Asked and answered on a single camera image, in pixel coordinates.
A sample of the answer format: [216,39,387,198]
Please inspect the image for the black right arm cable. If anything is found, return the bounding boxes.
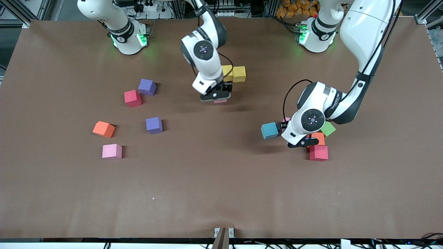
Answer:
[216,52,234,76]

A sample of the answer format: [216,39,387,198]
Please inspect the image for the orange foam cube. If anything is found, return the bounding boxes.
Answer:
[92,121,116,139]
[308,132,326,147]

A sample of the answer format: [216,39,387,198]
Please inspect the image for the blue foam cube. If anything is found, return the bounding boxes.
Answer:
[260,122,279,140]

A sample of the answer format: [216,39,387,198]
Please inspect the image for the green foam cube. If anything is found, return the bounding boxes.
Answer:
[320,122,336,137]

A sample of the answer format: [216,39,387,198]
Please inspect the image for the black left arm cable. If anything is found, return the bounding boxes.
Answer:
[283,80,314,120]

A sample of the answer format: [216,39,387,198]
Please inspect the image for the grey metal camera bracket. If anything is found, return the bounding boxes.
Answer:
[212,227,235,249]

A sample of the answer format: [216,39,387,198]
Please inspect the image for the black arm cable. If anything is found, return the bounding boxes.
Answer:
[216,52,234,76]
[283,80,314,120]

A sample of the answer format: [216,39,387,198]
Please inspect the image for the yellow foam cube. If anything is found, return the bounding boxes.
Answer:
[233,66,246,83]
[221,65,234,82]

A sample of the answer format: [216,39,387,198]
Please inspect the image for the bag of orange items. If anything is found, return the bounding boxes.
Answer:
[276,0,319,19]

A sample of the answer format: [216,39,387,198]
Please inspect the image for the purple foam cube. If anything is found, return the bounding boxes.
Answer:
[145,117,163,135]
[138,79,157,96]

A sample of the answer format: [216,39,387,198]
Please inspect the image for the aluminium frame profile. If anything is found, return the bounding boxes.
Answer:
[7,0,52,29]
[415,0,443,25]

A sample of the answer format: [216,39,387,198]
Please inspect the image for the red foam cube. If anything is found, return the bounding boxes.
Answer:
[309,145,329,162]
[124,90,142,108]

